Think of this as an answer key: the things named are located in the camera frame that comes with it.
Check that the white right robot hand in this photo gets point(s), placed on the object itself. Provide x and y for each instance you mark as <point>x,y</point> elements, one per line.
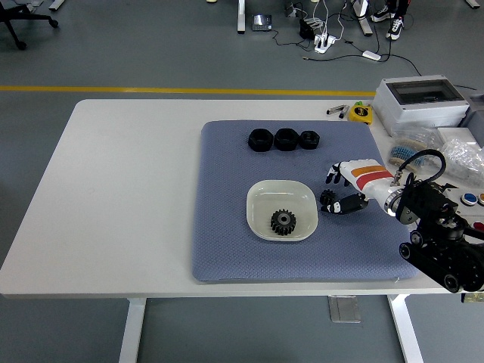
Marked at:
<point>368,177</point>

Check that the small black gear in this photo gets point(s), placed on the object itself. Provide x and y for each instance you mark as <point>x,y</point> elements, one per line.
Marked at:
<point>326,196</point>

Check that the large black gear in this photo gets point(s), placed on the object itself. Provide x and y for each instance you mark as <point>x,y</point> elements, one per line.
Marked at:
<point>283,223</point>

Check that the small black hex nut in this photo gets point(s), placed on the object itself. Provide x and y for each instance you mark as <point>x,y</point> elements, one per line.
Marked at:
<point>310,140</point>

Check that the large black hex nut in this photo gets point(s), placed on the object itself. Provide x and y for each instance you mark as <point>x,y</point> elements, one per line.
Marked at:
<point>259,140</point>
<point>286,139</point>

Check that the flat white box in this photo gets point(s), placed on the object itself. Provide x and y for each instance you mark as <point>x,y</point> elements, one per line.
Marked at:
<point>453,134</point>

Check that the white box with coloured buttons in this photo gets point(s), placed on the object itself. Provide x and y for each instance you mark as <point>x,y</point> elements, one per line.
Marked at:
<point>470,199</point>

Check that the grey-blue box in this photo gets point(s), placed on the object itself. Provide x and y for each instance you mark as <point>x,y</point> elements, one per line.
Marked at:
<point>477,113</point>

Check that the clear bag of blue resistors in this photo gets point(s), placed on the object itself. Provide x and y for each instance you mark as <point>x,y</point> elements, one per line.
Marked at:
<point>410,141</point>

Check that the yellow tape measure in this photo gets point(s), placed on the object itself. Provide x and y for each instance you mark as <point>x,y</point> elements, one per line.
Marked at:
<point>360,113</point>

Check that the silver and black small tool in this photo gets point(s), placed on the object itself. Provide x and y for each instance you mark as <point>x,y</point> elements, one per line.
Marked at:
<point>336,110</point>

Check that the white square dish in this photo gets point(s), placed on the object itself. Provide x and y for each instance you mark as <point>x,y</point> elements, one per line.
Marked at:
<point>280,196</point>

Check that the white oblong adapter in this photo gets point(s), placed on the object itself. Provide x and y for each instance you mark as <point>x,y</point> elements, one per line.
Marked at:
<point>371,55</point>

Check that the grey metal floor plate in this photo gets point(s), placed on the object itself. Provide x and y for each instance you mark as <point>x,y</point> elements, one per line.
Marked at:
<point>344,309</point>

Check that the white power strip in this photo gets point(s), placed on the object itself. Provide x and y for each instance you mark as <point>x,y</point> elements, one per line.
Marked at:
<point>324,42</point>

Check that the blue-grey textured mat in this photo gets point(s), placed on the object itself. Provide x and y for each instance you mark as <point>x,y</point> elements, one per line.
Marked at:
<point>227,227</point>

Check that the person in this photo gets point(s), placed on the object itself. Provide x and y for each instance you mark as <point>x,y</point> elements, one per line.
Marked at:
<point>394,28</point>

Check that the white desk leg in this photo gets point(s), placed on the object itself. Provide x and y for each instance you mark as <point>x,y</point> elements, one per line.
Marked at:
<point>363,20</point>
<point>241,17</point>

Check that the small olive patterned block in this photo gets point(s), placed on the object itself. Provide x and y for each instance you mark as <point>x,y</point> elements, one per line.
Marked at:
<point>472,298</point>

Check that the white table leg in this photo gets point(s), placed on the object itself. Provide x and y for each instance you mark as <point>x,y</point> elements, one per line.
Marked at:
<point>406,332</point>
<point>132,332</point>

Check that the black power adapter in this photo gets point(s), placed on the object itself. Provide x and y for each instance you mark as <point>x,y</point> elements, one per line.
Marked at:
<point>305,29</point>

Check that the black office chair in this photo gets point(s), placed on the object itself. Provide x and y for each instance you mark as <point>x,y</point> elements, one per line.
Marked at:
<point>11,17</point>

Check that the grey electrical enclosure box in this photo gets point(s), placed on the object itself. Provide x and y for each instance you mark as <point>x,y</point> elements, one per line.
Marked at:
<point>419,109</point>

